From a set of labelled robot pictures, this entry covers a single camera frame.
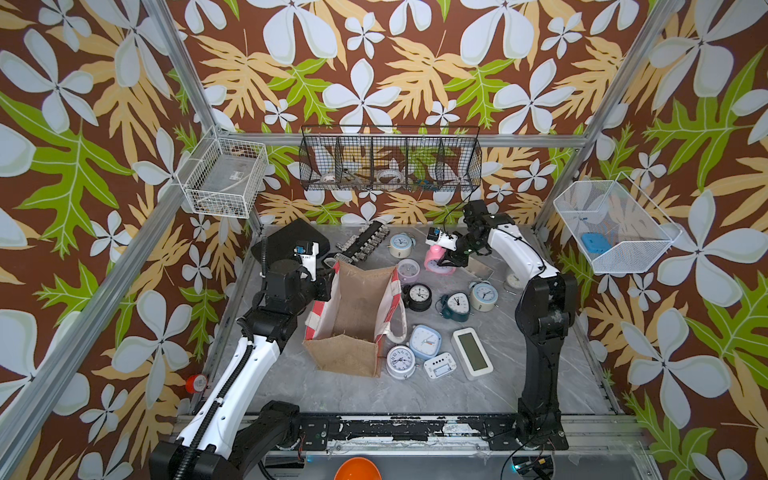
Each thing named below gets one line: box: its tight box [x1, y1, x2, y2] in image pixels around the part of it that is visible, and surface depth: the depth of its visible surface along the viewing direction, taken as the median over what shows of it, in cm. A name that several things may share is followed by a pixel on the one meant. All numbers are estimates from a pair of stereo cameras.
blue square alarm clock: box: [410, 324, 442, 360], surface depth 88 cm
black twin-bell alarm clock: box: [402, 282, 433, 312], surface depth 98 cm
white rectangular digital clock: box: [451, 327, 494, 381], surface depth 86 cm
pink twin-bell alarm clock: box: [424, 245, 457, 275], surface depth 97 cm
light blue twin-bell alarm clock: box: [469, 280, 499, 312], surface depth 98 cm
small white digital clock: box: [424, 353, 457, 379], surface depth 85 cm
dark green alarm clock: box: [439, 292, 471, 322], surface depth 95 cm
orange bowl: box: [334, 457, 382, 480], surface depth 67 cm
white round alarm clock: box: [386, 345, 416, 380], surface depth 84 cm
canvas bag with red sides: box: [302, 260, 408, 379], surface depth 82 cm
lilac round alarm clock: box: [397, 258, 421, 284], surface depth 106 cm
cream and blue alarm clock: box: [387, 232, 416, 259], surface depth 112 cm
